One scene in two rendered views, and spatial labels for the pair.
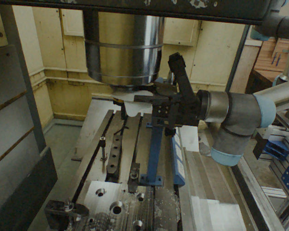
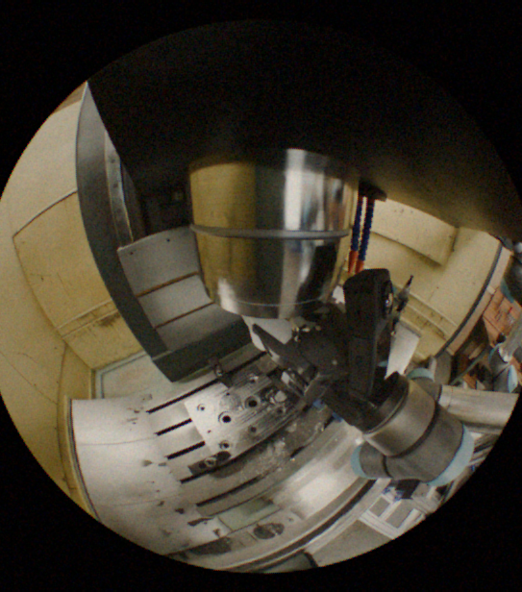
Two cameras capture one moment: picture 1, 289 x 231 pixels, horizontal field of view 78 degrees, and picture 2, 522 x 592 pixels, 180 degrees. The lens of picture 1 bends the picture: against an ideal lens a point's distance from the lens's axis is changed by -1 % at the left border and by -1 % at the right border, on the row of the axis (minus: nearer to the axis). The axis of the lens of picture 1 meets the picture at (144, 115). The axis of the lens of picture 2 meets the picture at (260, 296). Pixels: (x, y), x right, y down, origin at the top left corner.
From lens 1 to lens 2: 0.29 m
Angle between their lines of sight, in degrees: 43
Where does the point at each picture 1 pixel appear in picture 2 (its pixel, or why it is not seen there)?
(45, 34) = not seen: hidden behind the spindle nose
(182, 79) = (360, 349)
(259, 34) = (509, 289)
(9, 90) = not seen: hidden behind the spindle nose
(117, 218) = (245, 410)
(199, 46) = (447, 268)
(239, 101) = (432, 447)
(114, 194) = (261, 390)
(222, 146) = (365, 459)
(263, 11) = not seen: outside the picture
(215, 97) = (403, 419)
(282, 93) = (494, 414)
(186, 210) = (317, 444)
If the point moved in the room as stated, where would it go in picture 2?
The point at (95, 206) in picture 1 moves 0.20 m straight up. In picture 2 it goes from (239, 387) to (231, 356)
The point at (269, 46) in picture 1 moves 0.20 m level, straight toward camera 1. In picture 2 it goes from (498, 299) to (498, 300)
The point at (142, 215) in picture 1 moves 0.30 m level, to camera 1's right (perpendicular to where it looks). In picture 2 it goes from (264, 425) to (334, 486)
